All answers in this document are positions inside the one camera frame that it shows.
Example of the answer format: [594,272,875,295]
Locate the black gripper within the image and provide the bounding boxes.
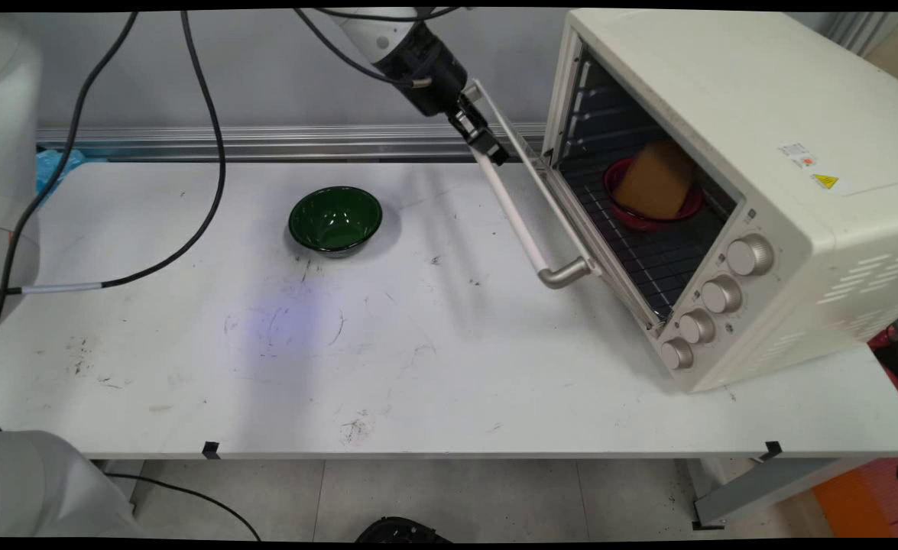
[376,23,511,167]

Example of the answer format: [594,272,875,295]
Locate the glass oven door with handle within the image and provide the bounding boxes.
[462,79,667,333]

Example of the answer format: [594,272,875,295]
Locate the dark green bowl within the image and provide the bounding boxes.
[288,186,384,257]

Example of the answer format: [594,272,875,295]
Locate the red bowl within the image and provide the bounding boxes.
[603,157,703,232]

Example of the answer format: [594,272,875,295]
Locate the silver oven knob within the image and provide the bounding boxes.
[678,309,717,345]
[726,235,776,277]
[661,338,695,372]
[701,276,744,315]

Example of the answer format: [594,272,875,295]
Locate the white label sticker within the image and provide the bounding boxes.
[779,141,818,170]

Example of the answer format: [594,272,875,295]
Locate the cream toaster oven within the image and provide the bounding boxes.
[542,9,898,394]

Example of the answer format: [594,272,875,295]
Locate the black round floor object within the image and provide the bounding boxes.
[355,517,453,543]

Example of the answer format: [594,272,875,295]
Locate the beige board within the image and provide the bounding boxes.
[864,14,898,91]

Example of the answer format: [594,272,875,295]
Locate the blue plastic wrap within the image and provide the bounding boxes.
[36,149,87,196]

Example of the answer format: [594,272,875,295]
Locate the grey table leg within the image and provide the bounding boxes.
[692,458,856,531]

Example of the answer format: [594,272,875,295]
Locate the red equipment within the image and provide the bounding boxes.
[869,327,898,417]

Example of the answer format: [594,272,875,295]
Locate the orange box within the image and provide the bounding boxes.
[812,457,898,539]

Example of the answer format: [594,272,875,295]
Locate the thin black camera cable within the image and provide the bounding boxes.
[315,8,461,22]

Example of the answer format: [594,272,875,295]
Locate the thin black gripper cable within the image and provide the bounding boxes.
[294,8,436,89]

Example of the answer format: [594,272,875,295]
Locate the aluminium wall rail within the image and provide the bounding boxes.
[36,125,549,163]

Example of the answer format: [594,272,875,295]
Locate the wire oven rack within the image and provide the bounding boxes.
[562,149,729,322]

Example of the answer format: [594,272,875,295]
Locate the thick black cable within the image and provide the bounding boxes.
[0,11,140,433]

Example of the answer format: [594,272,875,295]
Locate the black floor cable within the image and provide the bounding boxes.
[105,472,263,542]

